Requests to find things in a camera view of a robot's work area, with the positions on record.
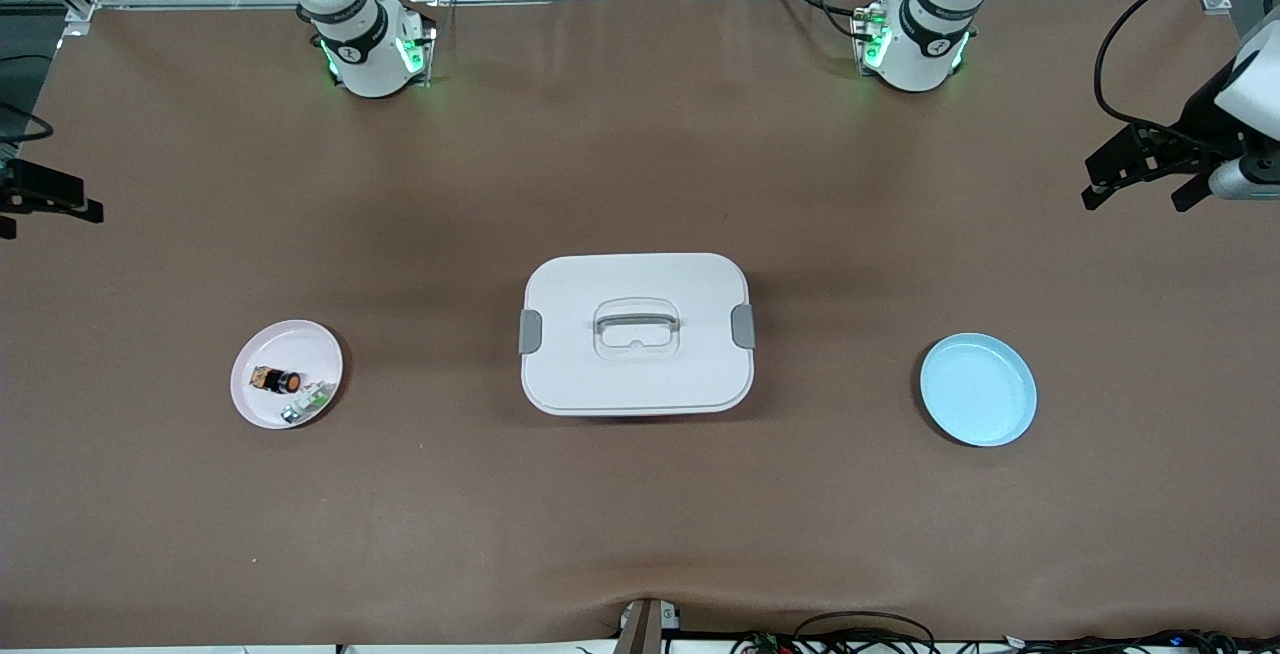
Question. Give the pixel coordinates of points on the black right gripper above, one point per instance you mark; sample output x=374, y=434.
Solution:
x=35, y=186

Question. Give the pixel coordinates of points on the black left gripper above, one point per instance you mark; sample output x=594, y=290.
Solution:
x=1196, y=117

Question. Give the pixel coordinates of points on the orange push-button switch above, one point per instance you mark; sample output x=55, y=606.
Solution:
x=277, y=380

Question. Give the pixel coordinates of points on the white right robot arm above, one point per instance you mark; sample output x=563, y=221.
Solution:
x=365, y=44

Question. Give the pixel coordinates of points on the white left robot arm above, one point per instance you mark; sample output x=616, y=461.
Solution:
x=915, y=54

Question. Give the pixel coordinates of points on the pale pink round plate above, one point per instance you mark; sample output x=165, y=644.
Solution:
x=270, y=344

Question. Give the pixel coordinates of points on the light blue round plate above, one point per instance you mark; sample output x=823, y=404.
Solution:
x=978, y=389

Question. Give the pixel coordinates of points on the white lidded storage box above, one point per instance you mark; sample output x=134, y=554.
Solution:
x=636, y=374

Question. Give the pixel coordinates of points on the brown table mat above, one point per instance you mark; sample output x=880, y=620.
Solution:
x=640, y=534

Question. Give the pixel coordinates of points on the green white switch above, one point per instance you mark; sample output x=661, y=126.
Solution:
x=308, y=401

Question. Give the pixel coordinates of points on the brown mount post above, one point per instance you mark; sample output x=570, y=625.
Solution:
x=645, y=626

